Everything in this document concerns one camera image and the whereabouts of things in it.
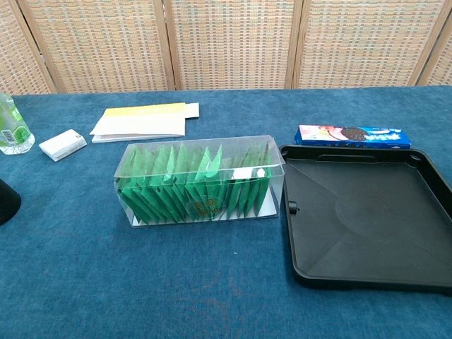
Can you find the clear plastic box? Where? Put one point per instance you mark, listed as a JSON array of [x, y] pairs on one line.
[[275, 155]]

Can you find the green tea bags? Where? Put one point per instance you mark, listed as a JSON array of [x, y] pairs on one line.
[[268, 208]]

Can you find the black plastic tray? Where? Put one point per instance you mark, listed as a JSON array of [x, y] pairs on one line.
[[370, 219]]

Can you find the small white card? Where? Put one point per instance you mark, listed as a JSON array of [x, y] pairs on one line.
[[193, 110]]

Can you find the yellow and white envelope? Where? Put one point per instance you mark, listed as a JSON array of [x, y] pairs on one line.
[[141, 114]]

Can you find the wicker folding screen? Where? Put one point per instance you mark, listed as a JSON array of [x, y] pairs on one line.
[[229, 42]]

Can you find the blue cookie box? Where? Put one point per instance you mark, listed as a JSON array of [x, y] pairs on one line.
[[353, 136]]

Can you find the blue tablecloth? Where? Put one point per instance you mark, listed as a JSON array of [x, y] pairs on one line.
[[141, 282]]

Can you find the white tissue pack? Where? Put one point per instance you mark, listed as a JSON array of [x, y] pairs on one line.
[[61, 144]]

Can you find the clear plastic bottle green label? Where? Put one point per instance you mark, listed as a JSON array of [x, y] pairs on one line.
[[14, 134]]

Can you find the black rounded object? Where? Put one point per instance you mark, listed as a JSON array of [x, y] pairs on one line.
[[7, 201]]

